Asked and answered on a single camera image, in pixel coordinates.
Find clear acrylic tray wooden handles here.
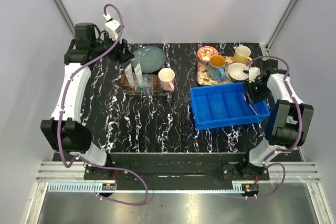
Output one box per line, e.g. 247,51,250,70
120,74,172,96

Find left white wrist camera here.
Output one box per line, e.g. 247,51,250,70
103,13,124,41

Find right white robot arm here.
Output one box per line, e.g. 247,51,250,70
237,56,314,180

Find teal ceramic plate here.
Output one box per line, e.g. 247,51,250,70
131,46,166,73

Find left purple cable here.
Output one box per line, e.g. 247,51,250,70
57,3,149,206

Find pink ceramic mug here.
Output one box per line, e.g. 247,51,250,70
158,68,175,92

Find purple cable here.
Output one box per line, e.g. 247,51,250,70
57,3,149,206
245,55,302,199

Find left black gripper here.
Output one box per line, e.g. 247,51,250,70
91,30,134,65

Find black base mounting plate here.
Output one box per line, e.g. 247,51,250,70
83,153,270,190

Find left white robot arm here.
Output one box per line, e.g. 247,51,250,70
40,18,134,180

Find aluminium rail frame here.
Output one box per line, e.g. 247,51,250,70
26,42,336,224

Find floral serving tray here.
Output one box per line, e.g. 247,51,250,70
197,57,243,86

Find white cream mug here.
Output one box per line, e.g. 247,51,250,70
227,62,248,82

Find pink toothbrush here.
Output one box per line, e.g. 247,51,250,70
241,93,258,115

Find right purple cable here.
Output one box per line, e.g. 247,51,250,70
245,55,302,199

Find blue mug orange interior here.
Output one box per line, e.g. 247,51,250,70
207,55,226,82

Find red patterned small bowl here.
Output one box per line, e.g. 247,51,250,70
197,46,218,62

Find teal cap toothpaste tube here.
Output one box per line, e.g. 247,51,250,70
134,63,143,89

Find blue plastic bin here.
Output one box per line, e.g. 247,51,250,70
190,82,270,130

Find yellow mug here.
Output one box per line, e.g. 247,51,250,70
233,46,252,65

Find orange cap toothpaste tube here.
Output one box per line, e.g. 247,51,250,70
124,64,135,89

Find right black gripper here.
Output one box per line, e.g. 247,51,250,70
243,78,269,106

